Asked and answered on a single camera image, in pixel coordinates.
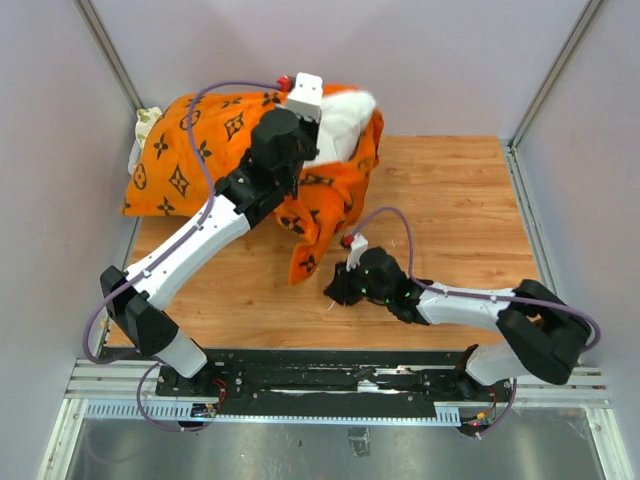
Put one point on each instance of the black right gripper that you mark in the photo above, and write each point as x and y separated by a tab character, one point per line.
339	288

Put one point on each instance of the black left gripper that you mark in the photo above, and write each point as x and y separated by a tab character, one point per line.
313	126

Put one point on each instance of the white pillow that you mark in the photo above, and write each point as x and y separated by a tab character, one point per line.
344	117

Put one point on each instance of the orange monogram pillowcase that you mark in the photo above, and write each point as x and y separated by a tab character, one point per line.
197	141

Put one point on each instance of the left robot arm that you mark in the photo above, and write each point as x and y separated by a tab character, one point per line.
267	174

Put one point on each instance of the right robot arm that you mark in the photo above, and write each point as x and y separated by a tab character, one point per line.
541	335

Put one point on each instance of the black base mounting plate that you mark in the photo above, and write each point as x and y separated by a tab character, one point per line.
325	380

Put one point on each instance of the floral patterned cloth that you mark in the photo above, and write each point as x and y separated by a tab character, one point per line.
146	118

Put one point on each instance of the white plastic bin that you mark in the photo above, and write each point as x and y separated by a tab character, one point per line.
133	160

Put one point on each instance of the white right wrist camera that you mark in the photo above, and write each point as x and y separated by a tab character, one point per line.
356	244

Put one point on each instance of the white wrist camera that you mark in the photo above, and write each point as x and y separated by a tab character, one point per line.
305	97
356	244

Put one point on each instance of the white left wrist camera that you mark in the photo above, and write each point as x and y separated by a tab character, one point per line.
305	97

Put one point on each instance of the slotted aluminium cable rail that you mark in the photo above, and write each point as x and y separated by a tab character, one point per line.
186	411

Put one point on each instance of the right aluminium frame post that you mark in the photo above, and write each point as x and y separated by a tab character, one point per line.
570	46

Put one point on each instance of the aluminium frame post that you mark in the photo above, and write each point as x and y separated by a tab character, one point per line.
570	46
100	35

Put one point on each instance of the left aluminium frame post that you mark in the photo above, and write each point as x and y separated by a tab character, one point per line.
100	35

